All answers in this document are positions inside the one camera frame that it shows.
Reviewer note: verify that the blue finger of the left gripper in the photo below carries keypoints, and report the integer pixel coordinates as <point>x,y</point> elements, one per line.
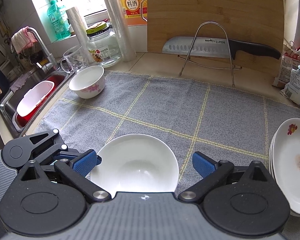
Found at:
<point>64,155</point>

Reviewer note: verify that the wire board rack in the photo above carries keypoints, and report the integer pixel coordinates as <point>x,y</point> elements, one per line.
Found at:
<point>202,47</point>

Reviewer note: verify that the green dish soap bottle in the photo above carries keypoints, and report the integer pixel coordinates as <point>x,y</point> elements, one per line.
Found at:
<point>59,19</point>

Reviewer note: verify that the steel kitchen faucet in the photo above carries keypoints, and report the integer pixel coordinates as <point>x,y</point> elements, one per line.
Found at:
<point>38,56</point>

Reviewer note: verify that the grey checked cloth mat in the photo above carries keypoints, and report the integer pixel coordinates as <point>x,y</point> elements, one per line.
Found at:
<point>188,115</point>

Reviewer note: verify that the bamboo cutting board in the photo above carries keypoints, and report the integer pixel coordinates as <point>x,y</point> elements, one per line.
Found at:
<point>257,21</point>

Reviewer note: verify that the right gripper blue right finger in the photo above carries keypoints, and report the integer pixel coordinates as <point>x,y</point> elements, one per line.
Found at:
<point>203,164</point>

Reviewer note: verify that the orange cooking wine jug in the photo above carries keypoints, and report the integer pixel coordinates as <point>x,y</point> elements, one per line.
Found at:
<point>132,1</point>

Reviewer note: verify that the white blue flour bag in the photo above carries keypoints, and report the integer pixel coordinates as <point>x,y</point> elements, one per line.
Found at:
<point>298,87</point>

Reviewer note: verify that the pink white plastic basin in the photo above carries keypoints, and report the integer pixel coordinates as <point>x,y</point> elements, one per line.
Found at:
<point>33,99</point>

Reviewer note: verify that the red white salt bag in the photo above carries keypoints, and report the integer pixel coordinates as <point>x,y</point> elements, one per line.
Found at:
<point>290,60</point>

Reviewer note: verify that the white plate with fruit print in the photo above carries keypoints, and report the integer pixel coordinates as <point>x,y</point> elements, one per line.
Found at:
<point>286,150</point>

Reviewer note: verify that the clear glass mug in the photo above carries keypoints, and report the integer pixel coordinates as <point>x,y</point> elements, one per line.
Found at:
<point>74,60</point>

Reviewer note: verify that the pink white dishcloth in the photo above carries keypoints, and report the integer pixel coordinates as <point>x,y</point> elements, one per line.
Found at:
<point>23,39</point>

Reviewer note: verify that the plastic wrap roll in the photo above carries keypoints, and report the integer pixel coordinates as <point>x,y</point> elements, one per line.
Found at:
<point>79,25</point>

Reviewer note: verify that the white bowl floral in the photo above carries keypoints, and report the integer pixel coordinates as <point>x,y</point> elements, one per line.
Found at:
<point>89,82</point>

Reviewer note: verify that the red sink basin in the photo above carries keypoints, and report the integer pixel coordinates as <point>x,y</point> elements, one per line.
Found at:
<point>57,79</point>

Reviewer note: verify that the white plate middle stack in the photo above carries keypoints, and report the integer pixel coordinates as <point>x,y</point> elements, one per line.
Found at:
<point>297,159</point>

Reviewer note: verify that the glass jar green lid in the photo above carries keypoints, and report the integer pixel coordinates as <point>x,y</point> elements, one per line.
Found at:
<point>102,44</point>

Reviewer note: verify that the clear plastic cup stack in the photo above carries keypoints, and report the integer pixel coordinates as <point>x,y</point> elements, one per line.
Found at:
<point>118,22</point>

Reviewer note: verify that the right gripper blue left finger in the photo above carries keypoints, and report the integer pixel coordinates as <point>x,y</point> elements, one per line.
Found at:
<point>85,162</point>

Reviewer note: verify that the white bowl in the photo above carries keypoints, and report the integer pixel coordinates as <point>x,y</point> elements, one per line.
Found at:
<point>136,163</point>

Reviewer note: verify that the steel cleaver black handle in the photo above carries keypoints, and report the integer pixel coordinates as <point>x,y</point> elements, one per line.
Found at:
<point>248,47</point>

